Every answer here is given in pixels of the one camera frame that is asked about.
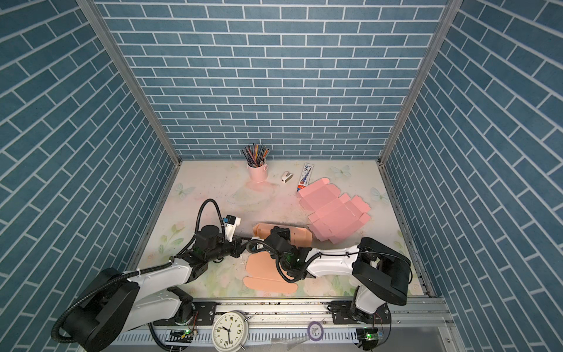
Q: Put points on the circuit board green led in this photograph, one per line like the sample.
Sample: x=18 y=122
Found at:
x=368 y=338
x=180 y=336

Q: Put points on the aluminium front rail frame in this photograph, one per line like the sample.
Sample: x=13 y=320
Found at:
x=419 y=324

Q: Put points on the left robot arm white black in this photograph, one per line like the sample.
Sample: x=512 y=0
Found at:
x=115 y=302

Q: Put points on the pink pencil cup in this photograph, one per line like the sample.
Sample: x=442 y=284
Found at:
x=258 y=174

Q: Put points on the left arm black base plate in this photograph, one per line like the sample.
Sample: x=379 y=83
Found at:
x=198 y=314

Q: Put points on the pink flat paper box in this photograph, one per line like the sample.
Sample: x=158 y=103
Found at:
x=334 y=216

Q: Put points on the left circuit board green led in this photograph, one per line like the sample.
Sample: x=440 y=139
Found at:
x=180 y=336

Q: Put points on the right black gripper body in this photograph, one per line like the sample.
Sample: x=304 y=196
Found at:
x=285 y=235

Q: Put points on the purple tape roll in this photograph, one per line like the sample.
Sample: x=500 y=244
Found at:
x=315 y=331

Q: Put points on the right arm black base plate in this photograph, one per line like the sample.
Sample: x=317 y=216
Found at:
x=344 y=312

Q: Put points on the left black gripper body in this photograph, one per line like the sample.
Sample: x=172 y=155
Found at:
x=223 y=249

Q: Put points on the right circuit board green led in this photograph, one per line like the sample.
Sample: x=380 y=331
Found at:
x=368 y=338

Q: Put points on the toothpaste tube packet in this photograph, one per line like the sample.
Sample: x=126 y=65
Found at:
x=304 y=179

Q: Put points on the coloured pencils bunch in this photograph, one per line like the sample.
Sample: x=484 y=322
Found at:
x=255 y=155

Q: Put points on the white alarm clock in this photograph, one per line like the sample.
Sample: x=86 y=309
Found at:
x=230 y=332

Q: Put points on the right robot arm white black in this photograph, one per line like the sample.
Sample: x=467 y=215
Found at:
x=383 y=273

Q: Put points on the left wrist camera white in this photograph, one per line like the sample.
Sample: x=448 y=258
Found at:
x=230 y=224

